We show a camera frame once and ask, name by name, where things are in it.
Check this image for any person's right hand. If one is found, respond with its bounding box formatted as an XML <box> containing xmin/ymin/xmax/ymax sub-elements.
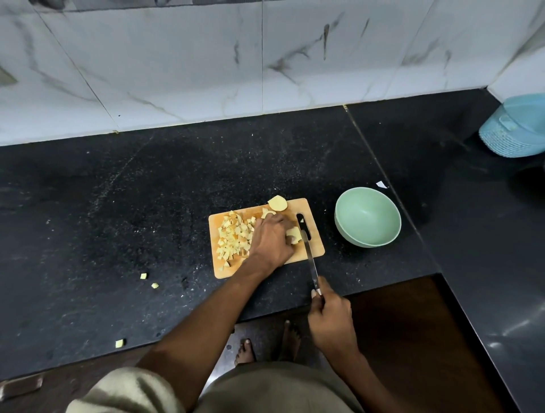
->
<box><xmin>307</xmin><ymin>276</ymin><xmax>361</xmax><ymax>363</ymax></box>

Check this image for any person's left hand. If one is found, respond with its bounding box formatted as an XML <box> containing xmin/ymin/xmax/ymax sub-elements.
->
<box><xmin>249</xmin><ymin>213</ymin><xmax>299</xmax><ymax>273</ymax></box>

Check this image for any steel kitchen knife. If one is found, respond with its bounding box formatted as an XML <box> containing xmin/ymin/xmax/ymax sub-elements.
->
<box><xmin>299</xmin><ymin>229</ymin><xmax>323</xmax><ymax>298</ymax></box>

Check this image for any person's left forearm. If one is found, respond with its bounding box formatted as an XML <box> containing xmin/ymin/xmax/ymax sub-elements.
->
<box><xmin>135</xmin><ymin>254</ymin><xmax>275</xmax><ymax>413</ymax></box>

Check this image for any person's right forearm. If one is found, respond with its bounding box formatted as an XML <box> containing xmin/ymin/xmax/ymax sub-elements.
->
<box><xmin>328</xmin><ymin>349</ymin><xmax>411</xmax><ymax>413</ymax></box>

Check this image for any wooden cutting board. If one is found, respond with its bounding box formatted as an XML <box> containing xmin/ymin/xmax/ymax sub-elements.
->
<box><xmin>208</xmin><ymin>198</ymin><xmax>326</xmax><ymax>280</ymax></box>

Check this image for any person's right foot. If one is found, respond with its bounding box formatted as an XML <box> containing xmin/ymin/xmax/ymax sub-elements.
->
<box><xmin>278</xmin><ymin>320</ymin><xmax>303</xmax><ymax>363</ymax></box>

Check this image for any person's foot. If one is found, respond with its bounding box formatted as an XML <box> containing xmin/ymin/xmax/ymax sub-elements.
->
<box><xmin>234</xmin><ymin>338</ymin><xmax>257</xmax><ymax>367</ymax></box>
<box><xmin>278</xmin><ymin>320</ymin><xmax>303</xmax><ymax>363</ymax></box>

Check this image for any pile of diced potato pieces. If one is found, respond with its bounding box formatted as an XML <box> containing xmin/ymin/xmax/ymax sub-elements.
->
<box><xmin>217</xmin><ymin>210</ymin><xmax>259</xmax><ymax>269</ymax></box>

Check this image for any green bowl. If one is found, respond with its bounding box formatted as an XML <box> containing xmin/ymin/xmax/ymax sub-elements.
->
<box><xmin>334</xmin><ymin>187</ymin><xmax>402</xmax><ymax>249</ymax></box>

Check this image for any person's left foot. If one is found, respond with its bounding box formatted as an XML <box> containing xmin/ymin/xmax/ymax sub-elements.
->
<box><xmin>234</xmin><ymin>338</ymin><xmax>257</xmax><ymax>367</ymax></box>

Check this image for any person's beige clothing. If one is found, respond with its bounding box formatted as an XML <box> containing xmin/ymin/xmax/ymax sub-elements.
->
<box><xmin>65</xmin><ymin>361</ymin><xmax>363</xmax><ymax>413</ymax></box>

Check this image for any blue plastic basket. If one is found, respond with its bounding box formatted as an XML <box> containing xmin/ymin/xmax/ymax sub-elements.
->
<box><xmin>479</xmin><ymin>93</ymin><xmax>545</xmax><ymax>159</ymax></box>

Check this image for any metal drawer handle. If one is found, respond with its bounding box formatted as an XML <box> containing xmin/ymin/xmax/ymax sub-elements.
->
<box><xmin>0</xmin><ymin>373</ymin><xmax>45</xmax><ymax>401</ymax></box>

